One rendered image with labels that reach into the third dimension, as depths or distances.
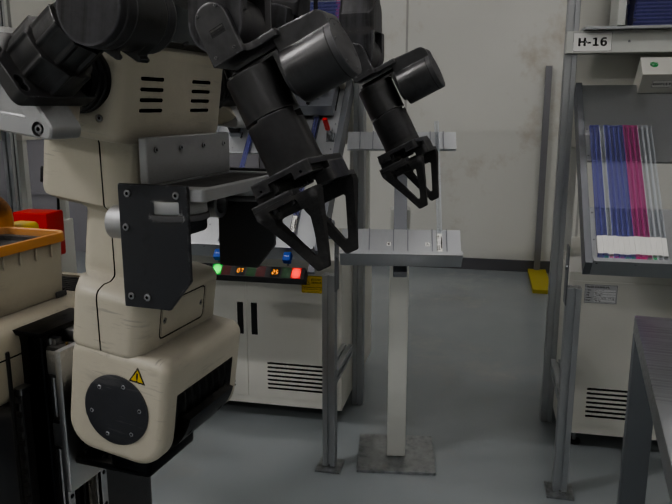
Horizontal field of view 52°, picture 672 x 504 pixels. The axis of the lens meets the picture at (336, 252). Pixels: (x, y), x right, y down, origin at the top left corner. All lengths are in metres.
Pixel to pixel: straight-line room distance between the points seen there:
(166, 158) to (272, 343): 1.65
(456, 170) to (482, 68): 0.71
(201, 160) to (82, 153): 0.16
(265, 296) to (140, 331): 1.53
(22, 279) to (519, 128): 4.08
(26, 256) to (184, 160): 0.37
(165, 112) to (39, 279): 0.42
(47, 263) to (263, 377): 1.44
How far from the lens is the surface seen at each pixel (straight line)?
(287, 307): 2.47
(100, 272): 1.03
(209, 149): 1.04
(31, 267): 1.24
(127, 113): 0.92
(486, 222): 4.99
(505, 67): 4.93
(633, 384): 1.25
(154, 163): 0.92
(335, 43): 0.65
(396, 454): 2.38
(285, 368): 2.54
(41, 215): 2.58
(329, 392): 2.21
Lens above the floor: 1.14
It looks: 12 degrees down
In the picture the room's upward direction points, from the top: straight up
